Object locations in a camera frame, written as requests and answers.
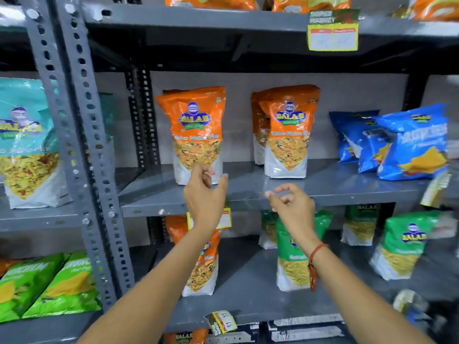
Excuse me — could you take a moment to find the person's right hand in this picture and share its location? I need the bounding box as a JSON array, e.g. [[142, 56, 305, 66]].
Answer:
[[265, 183, 319, 248]]

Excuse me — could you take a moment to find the person's left hand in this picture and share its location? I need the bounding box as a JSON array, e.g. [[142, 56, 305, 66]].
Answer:
[[184, 163, 229, 230]]

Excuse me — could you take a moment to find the person's left forearm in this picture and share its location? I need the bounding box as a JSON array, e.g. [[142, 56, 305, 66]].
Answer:
[[76, 220, 220, 344]]

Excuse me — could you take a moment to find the person's right forearm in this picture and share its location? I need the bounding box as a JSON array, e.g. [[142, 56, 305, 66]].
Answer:
[[292, 231, 437, 344]]

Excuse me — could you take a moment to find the grey metal shelf rack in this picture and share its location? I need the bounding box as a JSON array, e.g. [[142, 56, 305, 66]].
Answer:
[[54, 0, 459, 344], [0, 0, 120, 344]]

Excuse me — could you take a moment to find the green snack packet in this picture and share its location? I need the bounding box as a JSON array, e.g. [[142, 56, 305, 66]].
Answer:
[[369, 210, 442, 281], [258, 210, 279, 250], [276, 210, 334, 293], [340, 204, 381, 247]]

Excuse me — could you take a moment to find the yellow shelf price label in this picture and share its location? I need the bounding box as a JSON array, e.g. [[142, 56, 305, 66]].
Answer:
[[420, 171, 452, 208], [204, 310, 238, 337], [307, 9, 361, 52], [186, 207, 232, 231]]

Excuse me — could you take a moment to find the orange snack mix packet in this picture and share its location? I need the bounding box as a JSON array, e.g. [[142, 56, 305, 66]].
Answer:
[[251, 90, 272, 165], [162, 329, 210, 344], [156, 86, 227, 186], [165, 215, 221, 297], [258, 85, 321, 179]]

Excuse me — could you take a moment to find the blue chips packet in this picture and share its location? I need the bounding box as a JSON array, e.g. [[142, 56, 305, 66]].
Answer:
[[341, 126, 395, 174], [329, 110, 381, 164], [374, 103, 449, 182]]

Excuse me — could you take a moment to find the teal snack mix packet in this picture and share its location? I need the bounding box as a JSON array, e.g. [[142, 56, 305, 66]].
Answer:
[[98, 92, 116, 165], [0, 77, 71, 210]]

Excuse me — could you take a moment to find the white shelf label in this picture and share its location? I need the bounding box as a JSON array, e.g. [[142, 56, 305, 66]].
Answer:
[[430, 210, 459, 241]]

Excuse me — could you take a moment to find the green chips packet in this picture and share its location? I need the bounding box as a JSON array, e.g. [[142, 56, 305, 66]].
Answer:
[[22, 251, 103, 319], [0, 253, 66, 323]]

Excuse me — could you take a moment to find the orange chips packet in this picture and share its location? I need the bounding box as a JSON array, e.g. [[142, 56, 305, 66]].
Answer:
[[393, 0, 459, 22], [165, 0, 257, 11], [0, 259, 20, 278], [272, 0, 353, 14]]

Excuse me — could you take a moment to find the red thread bracelet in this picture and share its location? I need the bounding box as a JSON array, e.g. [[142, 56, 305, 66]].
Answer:
[[307, 243, 330, 291]]

